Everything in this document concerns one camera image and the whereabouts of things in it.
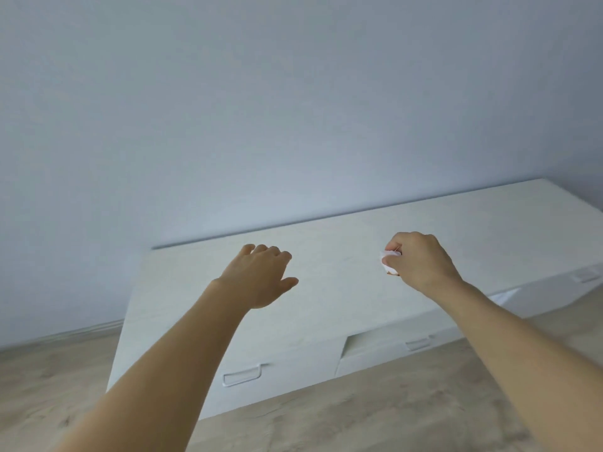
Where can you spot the person's left hand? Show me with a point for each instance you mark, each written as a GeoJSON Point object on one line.
{"type": "Point", "coordinates": [256, 277]}

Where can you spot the person's right hand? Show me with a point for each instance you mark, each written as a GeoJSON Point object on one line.
{"type": "Point", "coordinates": [424, 263]}

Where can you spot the white wipe pad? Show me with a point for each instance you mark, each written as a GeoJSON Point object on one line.
{"type": "Point", "coordinates": [385, 254]}

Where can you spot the low white wooden cabinet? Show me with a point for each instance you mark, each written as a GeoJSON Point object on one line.
{"type": "Point", "coordinates": [494, 230]}

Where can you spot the person's right forearm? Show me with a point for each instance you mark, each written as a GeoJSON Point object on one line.
{"type": "Point", "coordinates": [532, 362]}

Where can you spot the person's left forearm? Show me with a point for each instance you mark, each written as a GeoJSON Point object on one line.
{"type": "Point", "coordinates": [155, 381]}

